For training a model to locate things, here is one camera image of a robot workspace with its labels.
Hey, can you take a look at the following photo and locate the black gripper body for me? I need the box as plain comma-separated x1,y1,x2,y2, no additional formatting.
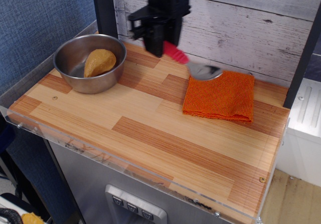
128,0,191,39

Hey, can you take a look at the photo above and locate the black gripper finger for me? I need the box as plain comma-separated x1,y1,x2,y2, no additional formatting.
143,24,164,57
164,17,182,46

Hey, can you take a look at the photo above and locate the red handled metal spoon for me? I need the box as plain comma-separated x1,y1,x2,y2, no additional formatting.
164,41,223,81

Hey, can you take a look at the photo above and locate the tan dough lump in bowl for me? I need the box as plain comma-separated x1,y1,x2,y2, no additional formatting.
84,49,116,78

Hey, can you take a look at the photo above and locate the stainless steel bowl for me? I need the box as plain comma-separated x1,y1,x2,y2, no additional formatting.
53,34,127,94

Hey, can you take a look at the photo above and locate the orange folded cloth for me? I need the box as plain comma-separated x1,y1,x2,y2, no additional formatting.
182,71,255,123

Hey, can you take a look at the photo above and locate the clear acrylic table guard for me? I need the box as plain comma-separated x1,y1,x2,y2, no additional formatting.
1,103,281,223

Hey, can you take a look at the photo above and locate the stainless steel cabinet front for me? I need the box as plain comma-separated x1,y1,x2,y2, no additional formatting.
49,142,226,223

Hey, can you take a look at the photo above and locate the silver dispenser button panel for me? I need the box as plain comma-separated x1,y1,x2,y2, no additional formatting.
105,184,168,224

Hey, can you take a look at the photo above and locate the white ribbed appliance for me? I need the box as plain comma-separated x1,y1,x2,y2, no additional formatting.
276,78,320,186

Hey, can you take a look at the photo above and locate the tan dough lump bottom left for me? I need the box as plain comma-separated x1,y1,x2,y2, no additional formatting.
21,212,45,224

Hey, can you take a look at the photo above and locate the black vertical post left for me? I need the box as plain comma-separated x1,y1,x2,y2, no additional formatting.
94,0,118,38

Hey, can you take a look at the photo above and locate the black vertical post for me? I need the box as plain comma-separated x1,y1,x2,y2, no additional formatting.
283,6,320,109
94,0,118,38

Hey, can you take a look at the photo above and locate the black vertical post right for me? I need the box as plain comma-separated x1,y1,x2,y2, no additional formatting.
283,6,320,109

